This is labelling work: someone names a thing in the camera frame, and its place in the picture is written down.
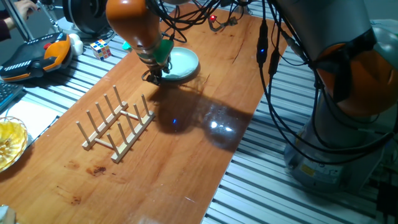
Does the black cable with plug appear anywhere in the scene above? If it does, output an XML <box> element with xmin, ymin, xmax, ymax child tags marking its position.
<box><xmin>267</xmin><ymin>0</ymin><xmax>394</xmax><ymax>159</ymax></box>

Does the light green dish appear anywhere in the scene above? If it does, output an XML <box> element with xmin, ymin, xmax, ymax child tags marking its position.
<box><xmin>160</xmin><ymin>46</ymin><xmax>200</xmax><ymax>82</ymax></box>

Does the glossy brown wooden board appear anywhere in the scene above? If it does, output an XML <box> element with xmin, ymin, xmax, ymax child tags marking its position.
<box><xmin>0</xmin><ymin>2</ymin><xmax>289</xmax><ymax>224</ymax></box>

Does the black round device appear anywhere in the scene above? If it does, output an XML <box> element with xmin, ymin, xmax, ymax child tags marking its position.
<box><xmin>62</xmin><ymin>0</ymin><xmax>113</xmax><ymax>37</ymax></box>

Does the wooden peg dish rack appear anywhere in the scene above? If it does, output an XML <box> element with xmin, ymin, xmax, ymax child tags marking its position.
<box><xmin>76</xmin><ymin>85</ymin><xmax>155</xmax><ymax>164</ymax></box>

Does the small white figure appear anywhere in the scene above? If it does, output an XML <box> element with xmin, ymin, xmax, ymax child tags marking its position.
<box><xmin>68</xmin><ymin>33</ymin><xmax>85</xmax><ymax>57</ymax></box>

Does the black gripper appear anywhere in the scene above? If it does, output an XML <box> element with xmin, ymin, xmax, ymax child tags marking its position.
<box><xmin>145</xmin><ymin>57</ymin><xmax>172</xmax><ymax>87</ymax></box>

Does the white paper sheet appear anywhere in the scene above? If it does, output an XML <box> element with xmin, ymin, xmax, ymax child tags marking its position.
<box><xmin>0</xmin><ymin>99</ymin><xmax>60</xmax><ymax>141</ymax></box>

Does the person forearm dark sleeve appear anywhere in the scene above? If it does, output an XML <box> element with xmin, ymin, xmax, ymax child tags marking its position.
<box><xmin>0</xmin><ymin>17</ymin><xmax>14</xmax><ymax>43</ymax></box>

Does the small white gold box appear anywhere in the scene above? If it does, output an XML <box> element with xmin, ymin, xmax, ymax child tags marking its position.
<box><xmin>0</xmin><ymin>204</ymin><xmax>16</xmax><ymax>224</ymax></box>

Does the rubik's cube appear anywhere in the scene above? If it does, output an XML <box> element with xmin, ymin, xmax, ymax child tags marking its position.
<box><xmin>90</xmin><ymin>39</ymin><xmax>112</xmax><ymax>62</ymax></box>

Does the grey metal stand leg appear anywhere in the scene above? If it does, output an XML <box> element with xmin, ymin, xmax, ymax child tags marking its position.
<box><xmin>2</xmin><ymin>0</ymin><xmax>34</xmax><ymax>41</ymax></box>

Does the black cable with blue light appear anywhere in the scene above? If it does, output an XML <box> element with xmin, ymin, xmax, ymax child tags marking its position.
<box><xmin>256</xmin><ymin>0</ymin><xmax>394</xmax><ymax>166</ymax></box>

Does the small red light module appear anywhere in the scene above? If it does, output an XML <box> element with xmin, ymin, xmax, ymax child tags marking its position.
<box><xmin>208</xmin><ymin>14</ymin><xmax>239</xmax><ymax>32</ymax></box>

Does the black keyboard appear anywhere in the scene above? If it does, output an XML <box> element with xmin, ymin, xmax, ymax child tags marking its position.
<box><xmin>0</xmin><ymin>81</ymin><xmax>24</xmax><ymax>110</ymax></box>

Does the person hand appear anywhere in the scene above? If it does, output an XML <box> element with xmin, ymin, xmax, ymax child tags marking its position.
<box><xmin>11</xmin><ymin>0</ymin><xmax>41</xmax><ymax>21</ymax></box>

